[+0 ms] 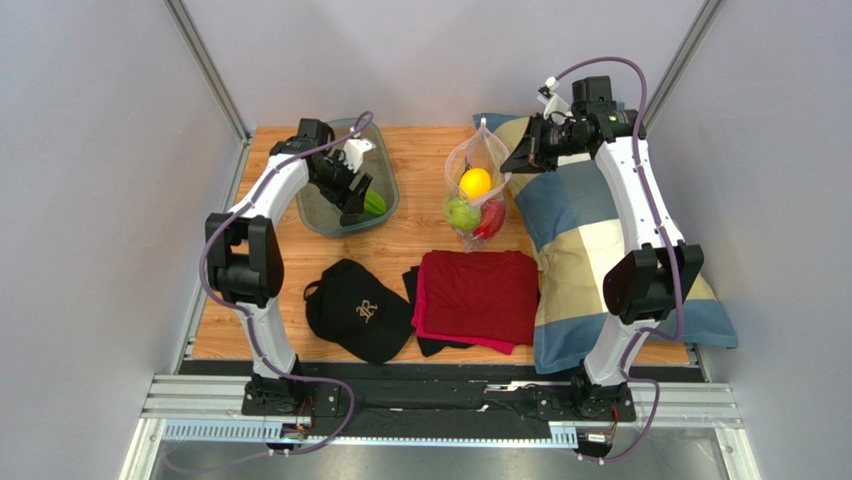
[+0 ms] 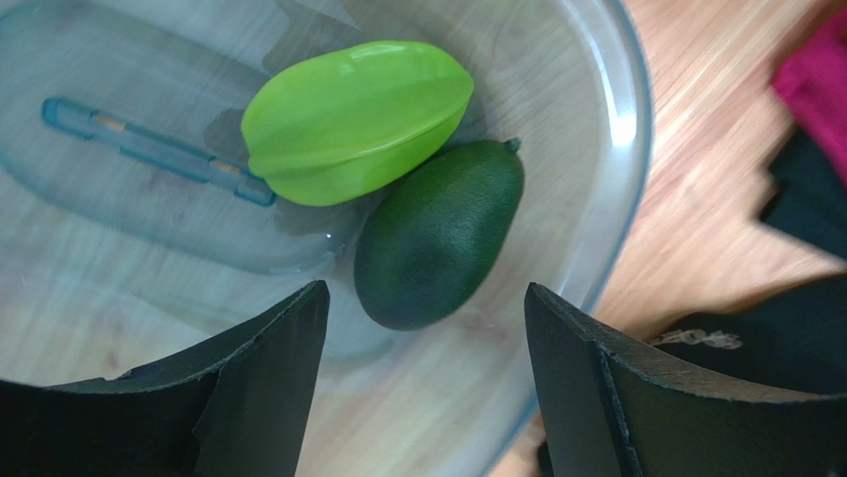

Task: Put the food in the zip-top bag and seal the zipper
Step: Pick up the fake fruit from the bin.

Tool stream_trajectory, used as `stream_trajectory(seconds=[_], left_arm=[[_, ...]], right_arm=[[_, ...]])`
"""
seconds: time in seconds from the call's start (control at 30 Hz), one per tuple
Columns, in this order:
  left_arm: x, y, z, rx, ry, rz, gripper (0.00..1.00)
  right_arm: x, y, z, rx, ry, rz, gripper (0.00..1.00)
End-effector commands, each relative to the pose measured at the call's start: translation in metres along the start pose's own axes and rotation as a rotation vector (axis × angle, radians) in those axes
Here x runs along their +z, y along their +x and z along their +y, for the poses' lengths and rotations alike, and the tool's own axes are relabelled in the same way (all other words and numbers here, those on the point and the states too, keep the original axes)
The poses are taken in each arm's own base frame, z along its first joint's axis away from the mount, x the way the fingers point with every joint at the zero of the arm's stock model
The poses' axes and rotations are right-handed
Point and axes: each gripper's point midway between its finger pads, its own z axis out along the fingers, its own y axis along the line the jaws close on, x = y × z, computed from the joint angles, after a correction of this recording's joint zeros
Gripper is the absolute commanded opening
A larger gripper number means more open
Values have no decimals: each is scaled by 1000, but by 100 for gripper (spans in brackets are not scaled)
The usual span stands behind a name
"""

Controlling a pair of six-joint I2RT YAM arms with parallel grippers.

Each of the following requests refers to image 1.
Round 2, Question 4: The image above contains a left aluminium frame post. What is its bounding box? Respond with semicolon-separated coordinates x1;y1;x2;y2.
164;0;252;145

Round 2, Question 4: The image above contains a red bell pepper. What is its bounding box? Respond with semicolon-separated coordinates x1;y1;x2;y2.
473;199;506;240

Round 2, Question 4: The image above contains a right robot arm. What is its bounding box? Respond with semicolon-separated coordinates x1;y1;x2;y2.
501;76;704;420

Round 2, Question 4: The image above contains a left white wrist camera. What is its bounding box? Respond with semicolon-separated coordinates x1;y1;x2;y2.
342;138;376;173

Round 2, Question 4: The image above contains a black folded cloth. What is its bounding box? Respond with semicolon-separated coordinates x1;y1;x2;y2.
402;266;472;357

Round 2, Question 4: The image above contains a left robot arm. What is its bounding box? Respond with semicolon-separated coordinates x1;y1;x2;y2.
199;111;375;415

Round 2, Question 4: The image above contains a right aluminium frame post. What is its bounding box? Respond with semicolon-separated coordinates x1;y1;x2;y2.
643;0;726;132

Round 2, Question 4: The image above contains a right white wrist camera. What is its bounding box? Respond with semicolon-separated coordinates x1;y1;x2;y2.
538;76;570;125

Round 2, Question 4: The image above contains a pink folded cloth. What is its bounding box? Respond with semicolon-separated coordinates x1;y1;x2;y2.
412;272;515;355

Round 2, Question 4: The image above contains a green apple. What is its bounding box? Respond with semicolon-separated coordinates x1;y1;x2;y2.
444;197;481;232

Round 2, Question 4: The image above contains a dark red folded cloth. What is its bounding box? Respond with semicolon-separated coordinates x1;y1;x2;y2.
417;251;538;354

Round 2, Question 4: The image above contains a purple cable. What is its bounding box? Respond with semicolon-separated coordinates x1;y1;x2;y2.
199;110;375;461
549;56;685;465

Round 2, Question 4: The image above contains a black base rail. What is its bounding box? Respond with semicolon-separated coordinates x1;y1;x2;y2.
179;359;707;441

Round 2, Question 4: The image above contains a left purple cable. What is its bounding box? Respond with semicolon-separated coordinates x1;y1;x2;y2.
199;110;375;461

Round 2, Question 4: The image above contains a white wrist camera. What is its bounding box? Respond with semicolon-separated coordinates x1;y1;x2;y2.
538;76;570;125
342;138;376;173

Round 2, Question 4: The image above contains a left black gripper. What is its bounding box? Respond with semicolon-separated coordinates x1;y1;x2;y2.
311;150;373;216

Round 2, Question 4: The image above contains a black baseball cap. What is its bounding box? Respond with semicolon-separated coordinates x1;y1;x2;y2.
303;259;413;364

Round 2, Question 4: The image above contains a grey plastic food tray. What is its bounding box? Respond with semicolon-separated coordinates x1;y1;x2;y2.
296;123;400;238

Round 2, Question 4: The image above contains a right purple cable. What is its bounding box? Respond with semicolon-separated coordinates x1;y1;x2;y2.
549;56;685;465

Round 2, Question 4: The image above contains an aluminium frame post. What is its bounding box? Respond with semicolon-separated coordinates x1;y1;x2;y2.
164;0;252;145
643;0;726;132

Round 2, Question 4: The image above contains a plaid pillow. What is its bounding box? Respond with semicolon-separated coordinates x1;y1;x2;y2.
472;113;738;375

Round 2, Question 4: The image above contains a clear zip top bag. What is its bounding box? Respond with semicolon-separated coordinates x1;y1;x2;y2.
443;117;510;252

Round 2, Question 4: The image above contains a green star fruit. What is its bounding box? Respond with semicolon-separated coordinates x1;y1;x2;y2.
363;189;387;216

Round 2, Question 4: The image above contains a yellow lemon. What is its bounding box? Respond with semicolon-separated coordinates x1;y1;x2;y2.
458;167;492;200

